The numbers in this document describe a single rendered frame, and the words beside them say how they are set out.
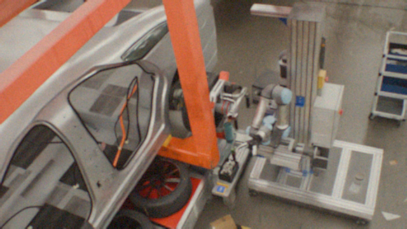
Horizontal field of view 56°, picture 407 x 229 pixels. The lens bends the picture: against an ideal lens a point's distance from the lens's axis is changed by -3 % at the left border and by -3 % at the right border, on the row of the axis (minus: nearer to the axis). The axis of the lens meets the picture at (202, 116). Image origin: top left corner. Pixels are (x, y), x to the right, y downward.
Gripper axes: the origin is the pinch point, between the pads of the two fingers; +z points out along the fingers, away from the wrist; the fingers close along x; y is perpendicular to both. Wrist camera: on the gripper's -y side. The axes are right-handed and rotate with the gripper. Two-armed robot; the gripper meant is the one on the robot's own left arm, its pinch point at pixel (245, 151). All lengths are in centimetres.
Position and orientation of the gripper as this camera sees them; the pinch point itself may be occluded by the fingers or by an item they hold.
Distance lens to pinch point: 309.6
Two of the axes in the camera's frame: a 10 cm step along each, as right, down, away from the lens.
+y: 2.4, 7.5, 6.1
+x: -7.5, -2.5, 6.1
